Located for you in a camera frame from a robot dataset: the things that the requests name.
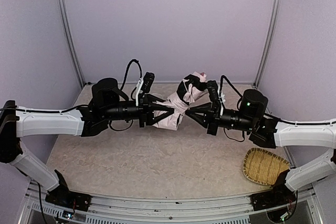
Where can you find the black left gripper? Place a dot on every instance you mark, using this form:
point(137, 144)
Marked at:
point(143, 110)

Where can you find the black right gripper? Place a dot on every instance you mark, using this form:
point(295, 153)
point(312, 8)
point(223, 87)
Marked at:
point(213, 115)

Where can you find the pink and black folding umbrella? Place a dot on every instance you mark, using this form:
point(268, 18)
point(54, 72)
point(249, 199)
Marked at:
point(190, 89)

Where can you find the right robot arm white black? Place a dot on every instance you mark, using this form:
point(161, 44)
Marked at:
point(270, 132)

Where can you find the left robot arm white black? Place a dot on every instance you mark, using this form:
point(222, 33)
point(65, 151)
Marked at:
point(108, 103)

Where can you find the woven bamboo tray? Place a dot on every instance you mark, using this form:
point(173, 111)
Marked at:
point(263, 167)

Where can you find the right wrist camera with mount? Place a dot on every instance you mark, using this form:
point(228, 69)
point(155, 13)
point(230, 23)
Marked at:
point(216, 93)

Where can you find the right aluminium corner post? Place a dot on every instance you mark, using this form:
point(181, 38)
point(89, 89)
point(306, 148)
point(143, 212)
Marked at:
point(268, 42)

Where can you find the aluminium corner post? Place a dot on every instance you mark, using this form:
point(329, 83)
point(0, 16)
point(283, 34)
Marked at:
point(268, 42)
point(70, 43)

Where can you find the aluminium front rail frame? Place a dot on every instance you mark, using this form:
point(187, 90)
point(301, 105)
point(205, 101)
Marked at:
point(113, 209)

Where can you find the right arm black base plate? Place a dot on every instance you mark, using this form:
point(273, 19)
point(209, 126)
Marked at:
point(270, 199)

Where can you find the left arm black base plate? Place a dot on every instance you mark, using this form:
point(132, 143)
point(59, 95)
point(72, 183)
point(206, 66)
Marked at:
point(69, 199)

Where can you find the left aluminium corner post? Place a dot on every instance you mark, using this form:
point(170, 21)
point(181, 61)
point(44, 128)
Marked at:
point(70, 43)

